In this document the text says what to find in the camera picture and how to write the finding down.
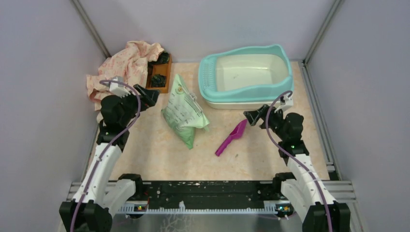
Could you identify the wooden tray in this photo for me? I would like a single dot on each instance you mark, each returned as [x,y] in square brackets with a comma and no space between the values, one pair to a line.
[159,73]

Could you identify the dark plant near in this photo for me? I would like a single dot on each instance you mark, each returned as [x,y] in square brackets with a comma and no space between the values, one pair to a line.
[158,80]

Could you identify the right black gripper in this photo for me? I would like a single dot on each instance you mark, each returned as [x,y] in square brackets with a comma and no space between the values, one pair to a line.
[253,116]

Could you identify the teal litter box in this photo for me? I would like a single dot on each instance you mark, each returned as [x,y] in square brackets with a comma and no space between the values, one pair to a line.
[245,77]

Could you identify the dark plant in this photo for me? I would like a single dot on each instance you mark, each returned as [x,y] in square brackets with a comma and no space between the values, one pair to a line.
[163,58]
[158,80]

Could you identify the purple plastic scoop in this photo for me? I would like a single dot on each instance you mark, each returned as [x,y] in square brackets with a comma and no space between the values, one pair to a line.
[235,134]

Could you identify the pink patterned cloth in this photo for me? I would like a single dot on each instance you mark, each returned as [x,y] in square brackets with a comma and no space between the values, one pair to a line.
[130,64]

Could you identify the dark plant far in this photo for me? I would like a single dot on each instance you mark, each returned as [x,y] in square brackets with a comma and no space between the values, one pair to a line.
[163,58]

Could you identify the white slotted cable duct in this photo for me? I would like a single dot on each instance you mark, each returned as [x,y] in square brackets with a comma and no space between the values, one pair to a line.
[131,209]

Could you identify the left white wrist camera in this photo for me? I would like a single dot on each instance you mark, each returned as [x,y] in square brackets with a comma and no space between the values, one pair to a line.
[117,88]

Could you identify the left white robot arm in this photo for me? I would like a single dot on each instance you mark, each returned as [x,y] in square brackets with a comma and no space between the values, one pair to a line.
[92,208]

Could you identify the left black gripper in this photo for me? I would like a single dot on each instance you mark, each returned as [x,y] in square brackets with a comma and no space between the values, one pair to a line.
[148,97]

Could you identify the green litter bag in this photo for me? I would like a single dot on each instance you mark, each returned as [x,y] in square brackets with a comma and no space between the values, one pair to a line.
[183,114]

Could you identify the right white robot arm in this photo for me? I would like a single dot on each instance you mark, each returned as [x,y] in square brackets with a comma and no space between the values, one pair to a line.
[317,208]

